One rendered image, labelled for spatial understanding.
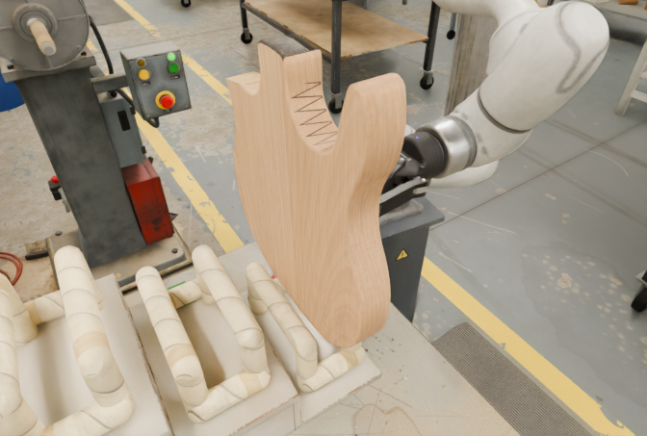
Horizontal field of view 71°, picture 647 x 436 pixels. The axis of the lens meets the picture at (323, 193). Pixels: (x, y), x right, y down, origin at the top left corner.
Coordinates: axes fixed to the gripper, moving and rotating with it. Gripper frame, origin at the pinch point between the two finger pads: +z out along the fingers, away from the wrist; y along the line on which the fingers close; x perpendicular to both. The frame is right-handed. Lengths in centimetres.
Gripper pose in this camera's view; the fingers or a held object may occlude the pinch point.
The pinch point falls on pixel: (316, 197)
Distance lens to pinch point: 61.8
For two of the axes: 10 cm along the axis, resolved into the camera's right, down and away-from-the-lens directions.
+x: -0.1, -7.9, -6.1
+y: -5.3, -5.1, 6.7
